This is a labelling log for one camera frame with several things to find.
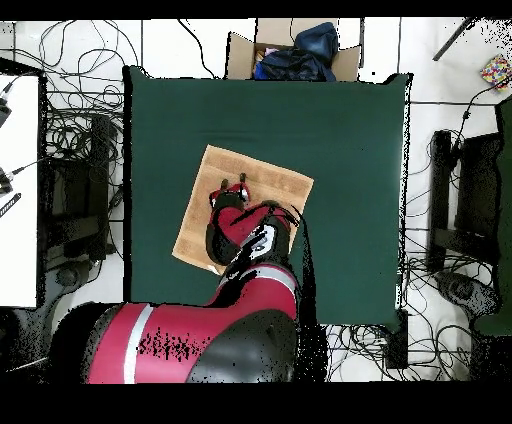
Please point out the orange terry towel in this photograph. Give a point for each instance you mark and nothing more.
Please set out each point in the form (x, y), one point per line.
(200, 224)

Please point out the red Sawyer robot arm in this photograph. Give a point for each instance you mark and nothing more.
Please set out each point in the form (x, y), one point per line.
(232, 320)

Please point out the colourful dotted item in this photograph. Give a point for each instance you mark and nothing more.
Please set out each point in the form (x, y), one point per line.
(496, 72)

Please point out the dark green table cloth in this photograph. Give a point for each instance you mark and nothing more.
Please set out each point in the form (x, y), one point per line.
(340, 160)

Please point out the cardboard box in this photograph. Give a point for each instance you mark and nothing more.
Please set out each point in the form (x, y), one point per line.
(240, 56)

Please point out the dark blue clothing pile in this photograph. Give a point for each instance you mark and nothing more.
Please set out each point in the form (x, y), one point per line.
(304, 60)

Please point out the black equipment stand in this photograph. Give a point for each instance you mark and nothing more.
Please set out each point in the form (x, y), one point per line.
(76, 192)
(476, 188)

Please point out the white side table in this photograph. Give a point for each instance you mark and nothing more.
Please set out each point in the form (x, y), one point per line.
(18, 200)

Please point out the grey metal bar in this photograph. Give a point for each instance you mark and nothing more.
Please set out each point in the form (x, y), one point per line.
(454, 39)

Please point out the green covered furniture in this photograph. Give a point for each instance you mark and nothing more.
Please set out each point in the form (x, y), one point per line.
(504, 240)

